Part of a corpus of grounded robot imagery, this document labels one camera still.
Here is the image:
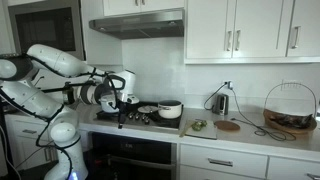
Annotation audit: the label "round wooden trivet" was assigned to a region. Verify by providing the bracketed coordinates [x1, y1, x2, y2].
[213, 119, 242, 133]

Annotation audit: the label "wooden spatula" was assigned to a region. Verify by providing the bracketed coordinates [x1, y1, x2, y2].
[178, 120, 195, 139]

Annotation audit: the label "white cutting board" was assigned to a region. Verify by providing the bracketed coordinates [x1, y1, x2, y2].
[183, 119, 219, 141]

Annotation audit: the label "white lower cabinet door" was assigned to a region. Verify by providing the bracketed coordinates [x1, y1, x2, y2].
[15, 135, 59, 170]

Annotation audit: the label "silver cabinet door handle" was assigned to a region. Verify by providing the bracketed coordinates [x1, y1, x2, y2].
[225, 30, 233, 52]
[290, 25, 302, 51]
[234, 29, 242, 52]

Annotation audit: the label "white cabinet above hood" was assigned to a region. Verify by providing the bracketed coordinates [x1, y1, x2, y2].
[102, 0, 186, 17]

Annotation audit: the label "white wall power outlet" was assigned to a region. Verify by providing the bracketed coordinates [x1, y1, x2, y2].
[223, 79, 235, 91]

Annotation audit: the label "black gas cooktop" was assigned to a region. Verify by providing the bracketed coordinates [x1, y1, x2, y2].
[95, 101, 185, 131]

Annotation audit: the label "black clamp on pole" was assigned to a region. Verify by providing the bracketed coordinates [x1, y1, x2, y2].
[61, 81, 76, 106]

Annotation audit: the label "stainless steel range hood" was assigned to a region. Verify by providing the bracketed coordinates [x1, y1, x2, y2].
[88, 8, 186, 41]

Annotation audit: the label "stainless steel microwave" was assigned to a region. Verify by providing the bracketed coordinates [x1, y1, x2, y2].
[7, 0, 86, 63]

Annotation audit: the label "black camera stand pole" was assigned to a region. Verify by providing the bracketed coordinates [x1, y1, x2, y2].
[39, 81, 98, 94]

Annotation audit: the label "round green broccoli floret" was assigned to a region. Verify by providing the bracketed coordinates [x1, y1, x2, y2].
[191, 121, 203, 132]

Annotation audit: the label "black cable on robot arm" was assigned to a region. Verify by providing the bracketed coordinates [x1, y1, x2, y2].
[0, 54, 128, 180]

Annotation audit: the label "white upper cabinet door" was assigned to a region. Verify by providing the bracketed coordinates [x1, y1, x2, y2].
[185, 0, 235, 61]
[232, 0, 287, 60]
[286, 0, 320, 58]

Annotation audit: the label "small silver electric kettle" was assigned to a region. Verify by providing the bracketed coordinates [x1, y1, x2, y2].
[212, 93, 230, 117]

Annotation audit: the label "white cabinet door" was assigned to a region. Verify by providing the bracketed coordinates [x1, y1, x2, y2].
[185, 0, 235, 61]
[286, 0, 320, 58]
[15, 135, 59, 170]
[232, 0, 287, 60]

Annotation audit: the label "woven basket with wire handle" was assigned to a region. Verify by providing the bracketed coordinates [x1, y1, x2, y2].
[262, 82, 319, 136]

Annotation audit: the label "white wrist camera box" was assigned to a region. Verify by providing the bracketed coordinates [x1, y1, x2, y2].
[126, 94, 141, 105]

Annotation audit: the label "white drawer front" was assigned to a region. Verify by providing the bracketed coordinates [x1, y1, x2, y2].
[179, 143, 269, 180]
[267, 156, 320, 180]
[10, 120, 52, 142]

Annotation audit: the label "long black loose cable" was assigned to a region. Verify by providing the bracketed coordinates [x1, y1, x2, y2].
[229, 86, 297, 142]

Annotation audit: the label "black built-in oven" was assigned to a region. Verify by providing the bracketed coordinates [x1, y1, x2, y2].
[87, 131, 178, 180]

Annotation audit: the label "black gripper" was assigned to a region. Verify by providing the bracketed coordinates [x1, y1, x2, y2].
[117, 100, 129, 130]

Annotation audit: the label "dark items in basket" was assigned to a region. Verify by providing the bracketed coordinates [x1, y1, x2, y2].
[277, 112, 315, 130]

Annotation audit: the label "white pot with metal handle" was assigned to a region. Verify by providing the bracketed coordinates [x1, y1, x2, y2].
[156, 99, 184, 120]

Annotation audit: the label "black kettle power cable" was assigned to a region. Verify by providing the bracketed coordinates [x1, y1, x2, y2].
[203, 82, 230, 111]

